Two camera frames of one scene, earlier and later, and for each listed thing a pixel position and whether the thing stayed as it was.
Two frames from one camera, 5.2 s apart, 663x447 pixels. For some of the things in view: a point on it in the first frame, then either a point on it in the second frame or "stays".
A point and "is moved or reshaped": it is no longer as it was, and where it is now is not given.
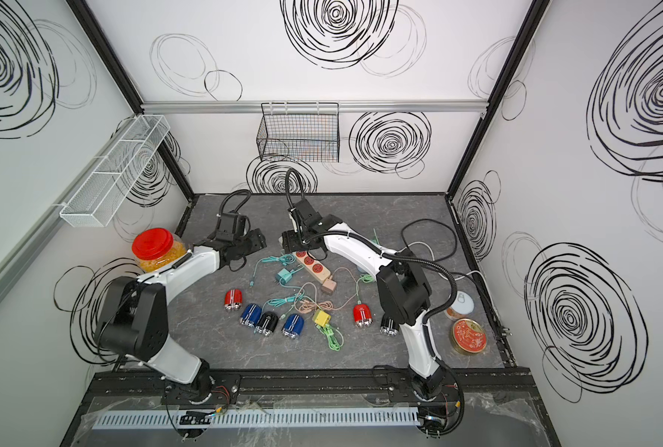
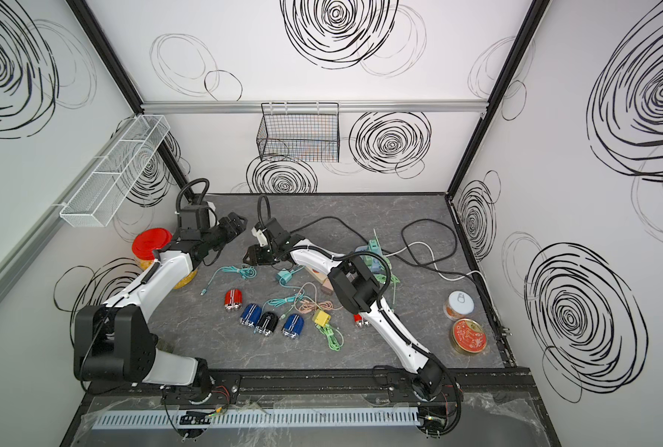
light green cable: x=335 y=338 stays
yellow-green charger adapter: x=322 y=318 stays
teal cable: x=286 y=259 is moved or reshaped
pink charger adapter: x=329 y=286 stays
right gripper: x=289 y=241 → x=256 y=253
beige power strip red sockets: x=312 y=265 stays
